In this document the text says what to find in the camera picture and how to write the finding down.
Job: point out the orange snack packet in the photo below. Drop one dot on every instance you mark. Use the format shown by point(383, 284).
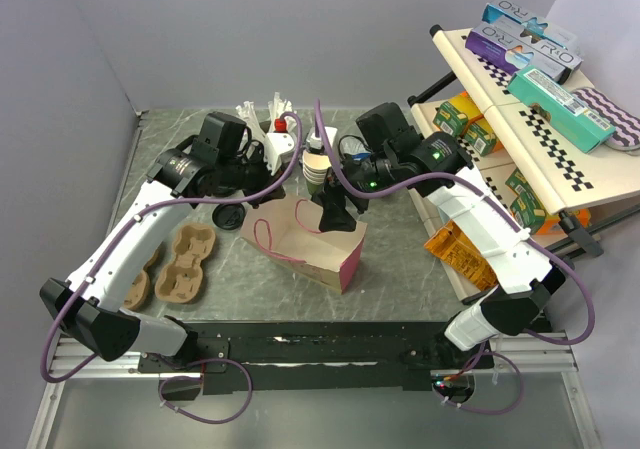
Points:
point(453, 247)

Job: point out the pink paper gift bag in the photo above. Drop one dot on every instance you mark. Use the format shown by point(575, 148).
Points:
point(287, 232)

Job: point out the aluminium rail frame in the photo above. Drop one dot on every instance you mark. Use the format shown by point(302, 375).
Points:
point(533, 398)

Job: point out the stack of green paper cups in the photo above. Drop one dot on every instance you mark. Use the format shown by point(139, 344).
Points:
point(314, 168)

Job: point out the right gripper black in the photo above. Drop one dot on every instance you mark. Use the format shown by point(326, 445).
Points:
point(334, 215)

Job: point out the green yellow box upper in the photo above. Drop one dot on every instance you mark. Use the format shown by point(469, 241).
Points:
point(455, 115)

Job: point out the teal box with barcode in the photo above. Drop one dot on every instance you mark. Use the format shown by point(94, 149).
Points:
point(584, 127)

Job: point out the blue toothpaste box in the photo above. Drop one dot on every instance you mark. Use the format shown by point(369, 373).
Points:
point(530, 21)

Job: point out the green box lower shelf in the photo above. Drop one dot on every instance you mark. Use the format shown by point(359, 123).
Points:
point(526, 208)

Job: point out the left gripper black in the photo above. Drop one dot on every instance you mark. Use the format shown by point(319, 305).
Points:
point(267, 178)

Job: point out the cardboard cup carrier tray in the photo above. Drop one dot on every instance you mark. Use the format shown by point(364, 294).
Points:
point(141, 286)

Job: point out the purple wavy striped pouch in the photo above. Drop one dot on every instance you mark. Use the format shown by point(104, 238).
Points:
point(625, 137)

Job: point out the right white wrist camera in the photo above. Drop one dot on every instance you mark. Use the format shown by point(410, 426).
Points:
point(314, 143)

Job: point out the beige tiered shelf rack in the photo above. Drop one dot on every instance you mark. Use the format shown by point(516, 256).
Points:
point(604, 181)

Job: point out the blue chips bag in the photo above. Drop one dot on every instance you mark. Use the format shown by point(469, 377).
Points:
point(353, 147)

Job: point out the green yellow box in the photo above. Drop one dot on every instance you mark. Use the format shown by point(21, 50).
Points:
point(455, 115)
point(482, 138)

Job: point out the purple toothpaste box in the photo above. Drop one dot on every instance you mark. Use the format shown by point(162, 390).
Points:
point(504, 48)

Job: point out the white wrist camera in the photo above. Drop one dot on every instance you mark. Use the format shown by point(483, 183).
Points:
point(314, 143)
point(278, 144)

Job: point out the orange chips bag lower shelf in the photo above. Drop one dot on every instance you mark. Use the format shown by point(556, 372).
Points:
point(551, 224)

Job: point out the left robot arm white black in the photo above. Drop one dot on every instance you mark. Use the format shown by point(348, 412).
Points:
point(226, 156)

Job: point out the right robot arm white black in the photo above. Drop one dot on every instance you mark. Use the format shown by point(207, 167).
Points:
point(441, 171)

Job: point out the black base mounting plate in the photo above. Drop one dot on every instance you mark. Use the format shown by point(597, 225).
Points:
point(234, 355)

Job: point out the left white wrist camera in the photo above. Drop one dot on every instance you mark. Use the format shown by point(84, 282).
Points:
point(278, 144)

